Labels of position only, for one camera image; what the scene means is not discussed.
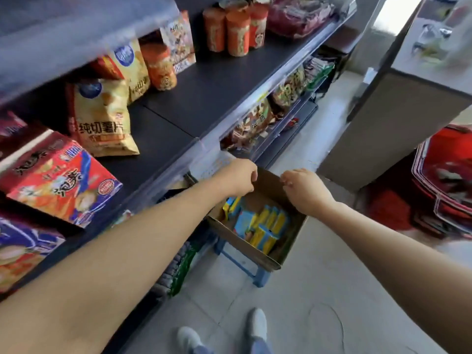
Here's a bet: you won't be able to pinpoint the person's right hand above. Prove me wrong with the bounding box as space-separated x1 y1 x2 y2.
279 168 335 217

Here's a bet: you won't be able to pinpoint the person's left hand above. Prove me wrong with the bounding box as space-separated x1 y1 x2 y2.
217 158 259 198

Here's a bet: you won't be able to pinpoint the pile of blue wipe packets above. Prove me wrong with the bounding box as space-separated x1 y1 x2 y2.
221 197 292 256

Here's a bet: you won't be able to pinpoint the brown cardboard box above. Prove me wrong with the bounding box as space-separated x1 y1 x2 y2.
206 166 309 272

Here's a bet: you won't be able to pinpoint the dark grey store shelf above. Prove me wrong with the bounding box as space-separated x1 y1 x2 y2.
0 0 358 354

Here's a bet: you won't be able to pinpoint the person's right forearm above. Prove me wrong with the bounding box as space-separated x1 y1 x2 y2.
317 201 472 354

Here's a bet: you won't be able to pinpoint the person's left forearm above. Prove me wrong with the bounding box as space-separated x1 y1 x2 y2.
0 177 229 354

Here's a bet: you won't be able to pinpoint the red blue snack box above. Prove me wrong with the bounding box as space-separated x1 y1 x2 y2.
0 130 123 229

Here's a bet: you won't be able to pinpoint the white perforated plastic tray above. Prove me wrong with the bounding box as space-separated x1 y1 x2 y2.
190 150 236 183

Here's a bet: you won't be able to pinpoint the grey cabinet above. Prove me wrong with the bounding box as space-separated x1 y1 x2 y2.
317 0 472 192

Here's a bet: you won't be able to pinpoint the blue plastic stool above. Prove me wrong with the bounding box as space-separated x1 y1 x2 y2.
213 237 272 288

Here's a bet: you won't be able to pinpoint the brown green snack bag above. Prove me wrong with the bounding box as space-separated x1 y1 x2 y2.
271 66 307 109

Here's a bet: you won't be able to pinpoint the strip of green packets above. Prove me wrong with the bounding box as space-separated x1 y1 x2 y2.
169 246 196 297

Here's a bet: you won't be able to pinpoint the bundle of green packets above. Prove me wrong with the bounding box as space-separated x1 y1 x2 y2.
304 57 335 91

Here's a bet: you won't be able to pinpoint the row of grey packets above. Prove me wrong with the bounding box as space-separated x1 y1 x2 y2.
151 241 191 301

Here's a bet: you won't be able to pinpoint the orange cartoon face canister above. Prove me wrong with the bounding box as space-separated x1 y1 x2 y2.
141 43 177 91

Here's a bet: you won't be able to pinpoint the white shoe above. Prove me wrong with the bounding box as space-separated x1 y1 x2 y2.
247 308 268 343
177 326 203 354

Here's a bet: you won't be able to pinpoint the stack of red shopping baskets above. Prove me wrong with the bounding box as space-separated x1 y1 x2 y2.
368 125 472 240

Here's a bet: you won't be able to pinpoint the orange snack canister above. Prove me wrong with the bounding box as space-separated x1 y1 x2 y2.
218 0 248 13
249 4 269 50
203 7 226 53
225 10 251 58

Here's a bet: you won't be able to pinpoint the large yellow snack bag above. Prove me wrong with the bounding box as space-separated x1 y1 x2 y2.
66 79 140 158

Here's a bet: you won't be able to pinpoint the yellow red snack bag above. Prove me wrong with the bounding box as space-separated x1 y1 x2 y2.
90 39 151 104

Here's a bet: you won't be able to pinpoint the blue trousers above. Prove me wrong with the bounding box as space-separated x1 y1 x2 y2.
191 337 273 354

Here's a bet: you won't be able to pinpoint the dark red snack packet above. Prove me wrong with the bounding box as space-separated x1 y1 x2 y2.
267 0 334 39

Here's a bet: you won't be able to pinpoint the blue red snack packet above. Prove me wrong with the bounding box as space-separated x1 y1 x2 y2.
0 217 66 295

